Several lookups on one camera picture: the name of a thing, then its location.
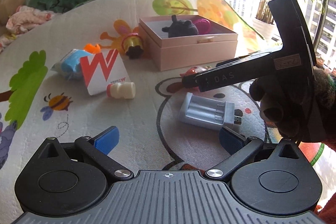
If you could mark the blue tissue pack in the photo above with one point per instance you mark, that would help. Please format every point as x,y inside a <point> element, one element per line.
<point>69,66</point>

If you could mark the beige cushion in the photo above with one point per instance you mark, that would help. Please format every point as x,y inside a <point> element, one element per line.
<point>8,7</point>

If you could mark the pink cardboard box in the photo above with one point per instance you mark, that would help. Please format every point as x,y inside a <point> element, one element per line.
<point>218,44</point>

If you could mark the black plush toy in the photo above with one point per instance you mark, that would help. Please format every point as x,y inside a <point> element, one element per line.
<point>180,28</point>

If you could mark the orange plastic shell toy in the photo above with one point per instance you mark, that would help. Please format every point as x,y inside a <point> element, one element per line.
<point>92,48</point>

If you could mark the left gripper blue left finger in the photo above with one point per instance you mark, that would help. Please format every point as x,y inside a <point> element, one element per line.
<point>107,140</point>

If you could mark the pink floral cloth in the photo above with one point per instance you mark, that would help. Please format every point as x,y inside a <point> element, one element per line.
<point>22,21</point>

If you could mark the gloved right hand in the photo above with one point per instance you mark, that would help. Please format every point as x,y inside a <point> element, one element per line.
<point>286,116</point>

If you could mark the red yellow cup toy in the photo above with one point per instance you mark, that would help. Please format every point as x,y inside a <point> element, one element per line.
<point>132,45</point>

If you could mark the white battery charger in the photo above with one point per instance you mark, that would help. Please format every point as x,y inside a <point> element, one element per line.
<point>208,113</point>

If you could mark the pink plastic basket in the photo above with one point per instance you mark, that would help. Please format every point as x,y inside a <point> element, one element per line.
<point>203,25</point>

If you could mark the small white bottle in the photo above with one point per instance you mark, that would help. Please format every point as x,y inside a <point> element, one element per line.
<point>124,90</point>

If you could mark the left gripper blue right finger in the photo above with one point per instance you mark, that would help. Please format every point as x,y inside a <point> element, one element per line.
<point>231,141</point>

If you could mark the colourful cartoon play mat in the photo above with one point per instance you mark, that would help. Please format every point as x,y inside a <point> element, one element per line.
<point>105,119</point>

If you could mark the red white W box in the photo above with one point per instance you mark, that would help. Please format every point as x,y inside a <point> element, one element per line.
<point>101,69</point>

